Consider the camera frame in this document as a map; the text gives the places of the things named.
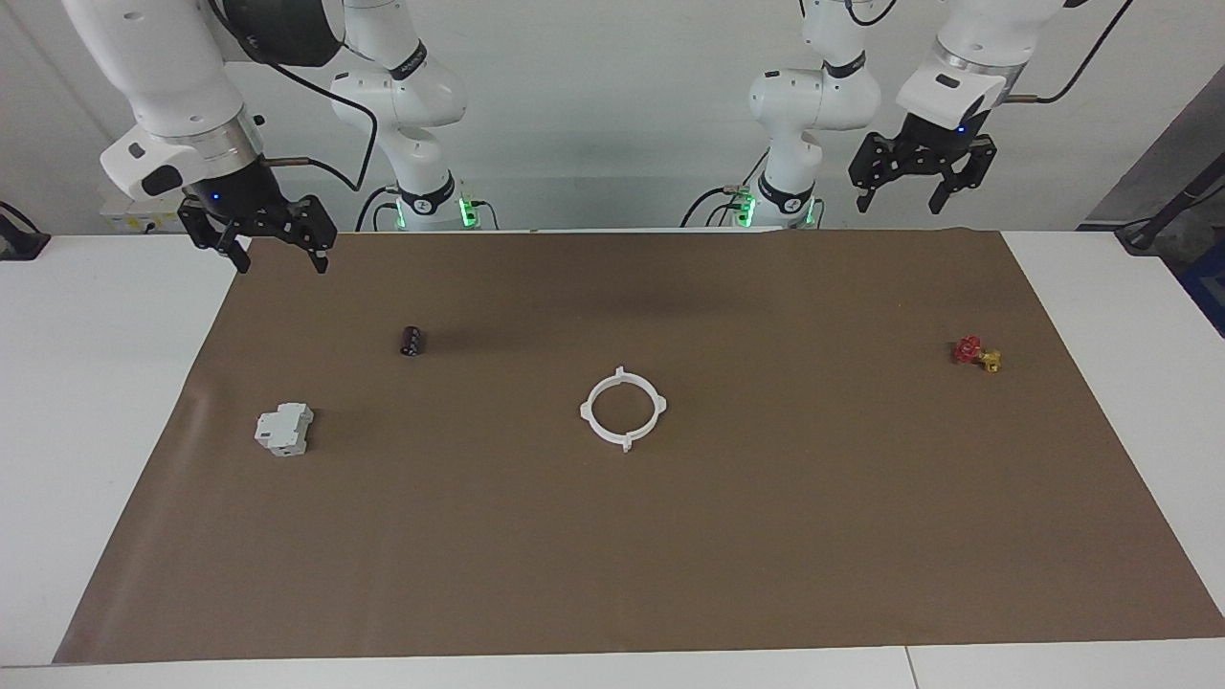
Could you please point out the white circuit breaker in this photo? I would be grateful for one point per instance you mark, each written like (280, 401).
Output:
(284, 431)

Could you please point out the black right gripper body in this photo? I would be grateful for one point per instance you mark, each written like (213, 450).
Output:
(249, 206)

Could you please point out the dark cylindrical capacitor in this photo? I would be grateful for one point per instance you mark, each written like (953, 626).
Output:
(412, 342)

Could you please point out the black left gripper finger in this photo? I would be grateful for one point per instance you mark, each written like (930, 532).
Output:
(865, 199)
(941, 201)

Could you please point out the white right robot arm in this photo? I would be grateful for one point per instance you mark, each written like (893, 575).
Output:
(153, 77)

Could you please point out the blue box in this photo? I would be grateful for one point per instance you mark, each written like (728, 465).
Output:
(1208, 287)

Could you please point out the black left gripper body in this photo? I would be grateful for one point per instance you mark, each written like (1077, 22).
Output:
(924, 148)

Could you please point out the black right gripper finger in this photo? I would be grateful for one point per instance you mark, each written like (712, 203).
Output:
(238, 256)
(321, 260)

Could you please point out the brown table mat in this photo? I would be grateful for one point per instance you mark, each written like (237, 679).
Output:
(622, 555)

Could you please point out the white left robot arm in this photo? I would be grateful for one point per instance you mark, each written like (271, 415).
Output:
(813, 96)

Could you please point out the white wall socket box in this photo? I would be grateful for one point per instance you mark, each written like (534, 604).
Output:
(120, 218)

